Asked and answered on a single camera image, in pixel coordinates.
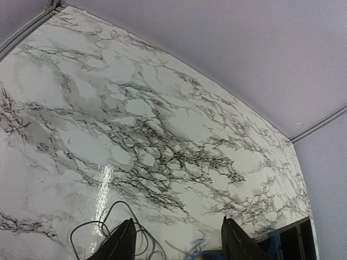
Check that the right aluminium corner post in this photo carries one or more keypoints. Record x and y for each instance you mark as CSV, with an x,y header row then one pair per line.
x,y
319,124

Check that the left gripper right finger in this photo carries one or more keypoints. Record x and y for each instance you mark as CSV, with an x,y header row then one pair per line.
x,y
236,244

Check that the black three-compartment tray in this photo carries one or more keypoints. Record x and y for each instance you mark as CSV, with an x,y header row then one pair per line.
x,y
294,241

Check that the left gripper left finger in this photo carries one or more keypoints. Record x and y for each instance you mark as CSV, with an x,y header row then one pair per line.
x,y
121,245

